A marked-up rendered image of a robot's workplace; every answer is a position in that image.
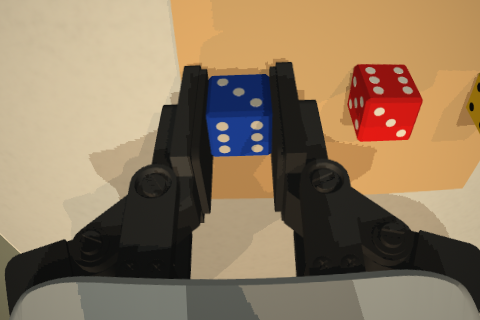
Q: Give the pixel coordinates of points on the orange mat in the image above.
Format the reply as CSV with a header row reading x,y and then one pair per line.
x,y
437,40

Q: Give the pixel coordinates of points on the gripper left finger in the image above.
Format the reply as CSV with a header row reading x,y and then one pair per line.
x,y
139,232

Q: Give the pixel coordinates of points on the red die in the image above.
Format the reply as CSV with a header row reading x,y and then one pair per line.
x,y
383,102

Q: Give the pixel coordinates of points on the yellow die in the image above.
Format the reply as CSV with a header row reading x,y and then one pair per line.
x,y
473,105

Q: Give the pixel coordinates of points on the blue die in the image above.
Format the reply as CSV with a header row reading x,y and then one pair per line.
x,y
239,115

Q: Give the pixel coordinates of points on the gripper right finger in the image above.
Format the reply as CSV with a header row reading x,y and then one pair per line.
x,y
338,223

